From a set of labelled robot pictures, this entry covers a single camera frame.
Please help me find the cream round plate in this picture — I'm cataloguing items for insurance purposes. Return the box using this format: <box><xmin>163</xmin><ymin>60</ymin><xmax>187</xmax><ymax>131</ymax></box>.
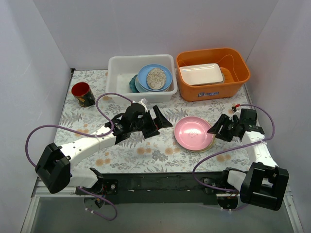
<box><xmin>190</xmin><ymin>135</ymin><xmax>215</xmax><ymax>152</ymax></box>

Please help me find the white deep plate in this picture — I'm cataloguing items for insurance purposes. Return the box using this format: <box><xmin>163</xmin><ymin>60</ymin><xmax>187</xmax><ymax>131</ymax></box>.
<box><xmin>135</xmin><ymin>77</ymin><xmax>169</xmax><ymax>93</ymax></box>

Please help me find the pink round plate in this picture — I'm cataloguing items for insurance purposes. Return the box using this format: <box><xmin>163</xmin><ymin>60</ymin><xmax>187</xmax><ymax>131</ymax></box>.
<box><xmin>174</xmin><ymin>116</ymin><xmax>214</xmax><ymax>151</ymax></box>

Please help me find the teal scalloped plate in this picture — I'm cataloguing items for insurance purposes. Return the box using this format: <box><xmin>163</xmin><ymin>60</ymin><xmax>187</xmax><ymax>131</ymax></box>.
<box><xmin>129</xmin><ymin>75</ymin><xmax>139</xmax><ymax>93</ymax></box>

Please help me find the speckled oval dish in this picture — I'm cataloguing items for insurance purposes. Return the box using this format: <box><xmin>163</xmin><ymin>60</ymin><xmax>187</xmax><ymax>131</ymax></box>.
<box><xmin>146</xmin><ymin>67</ymin><xmax>167</xmax><ymax>90</ymax></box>

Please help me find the blue round plate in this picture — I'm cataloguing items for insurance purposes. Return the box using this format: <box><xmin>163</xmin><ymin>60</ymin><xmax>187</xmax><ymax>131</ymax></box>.
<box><xmin>138</xmin><ymin>64</ymin><xmax>173</xmax><ymax>91</ymax></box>

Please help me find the pale peach bottom plate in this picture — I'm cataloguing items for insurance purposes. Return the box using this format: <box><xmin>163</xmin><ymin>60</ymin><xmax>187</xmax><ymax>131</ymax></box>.
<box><xmin>135</xmin><ymin>82</ymin><xmax>169</xmax><ymax>93</ymax></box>

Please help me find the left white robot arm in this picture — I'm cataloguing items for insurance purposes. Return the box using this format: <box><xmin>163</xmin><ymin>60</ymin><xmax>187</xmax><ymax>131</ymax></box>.
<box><xmin>35</xmin><ymin>102</ymin><xmax>172</xmax><ymax>194</ymax></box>

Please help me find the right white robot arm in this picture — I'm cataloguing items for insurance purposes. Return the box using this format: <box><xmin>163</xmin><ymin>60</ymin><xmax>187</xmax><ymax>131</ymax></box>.
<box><xmin>208</xmin><ymin>109</ymin><xmax>289</xmax><ymax>211</ymax></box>

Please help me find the white plastic bin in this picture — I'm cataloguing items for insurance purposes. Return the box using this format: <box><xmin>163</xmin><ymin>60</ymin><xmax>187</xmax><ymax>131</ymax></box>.
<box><xmin>105</xmin><ymin>54</ymin><xmax>178</xmax><ymax>104</ymax></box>

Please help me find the floral patterned table mat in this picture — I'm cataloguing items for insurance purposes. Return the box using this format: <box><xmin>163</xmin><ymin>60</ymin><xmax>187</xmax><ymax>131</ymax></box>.
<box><xmin>54</xmin><ymin>70</ymin><xmax>249</xmax><ymax>173</ymax></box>

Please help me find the white rectangular tray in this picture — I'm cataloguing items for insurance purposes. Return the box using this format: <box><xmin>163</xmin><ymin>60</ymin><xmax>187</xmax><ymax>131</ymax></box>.
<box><xmin>179</xmin><ymin>63</ymin><xmax>225</xmax><ymax>86</ymax></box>

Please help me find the orange plastic tub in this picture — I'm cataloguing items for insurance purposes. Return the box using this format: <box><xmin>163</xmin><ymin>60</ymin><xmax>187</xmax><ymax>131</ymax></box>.
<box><xmin>176</xmin><ymin>48</ymin><xmax>250</xmax><ymax>102</ymax></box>

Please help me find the red and black mug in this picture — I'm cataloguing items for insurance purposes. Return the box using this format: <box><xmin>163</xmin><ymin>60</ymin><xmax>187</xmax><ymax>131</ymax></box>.
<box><xmin>71</xmin><ymin>82</ymin><xmax>95</xmax><ymax>107</ymax></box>

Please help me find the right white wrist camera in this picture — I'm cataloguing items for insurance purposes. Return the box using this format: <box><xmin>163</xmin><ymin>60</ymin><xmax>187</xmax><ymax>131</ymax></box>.
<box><xmin>229</xmin><ymin>106</ymin><xmax>241</xmax><ymax>120</ymax></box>

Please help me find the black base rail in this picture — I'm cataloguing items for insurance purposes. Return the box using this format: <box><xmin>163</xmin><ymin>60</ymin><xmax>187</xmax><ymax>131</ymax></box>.
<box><xmin>34</xmin><ymin>171</ymin><xmax>246</xmax><ymax>204</ymax></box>

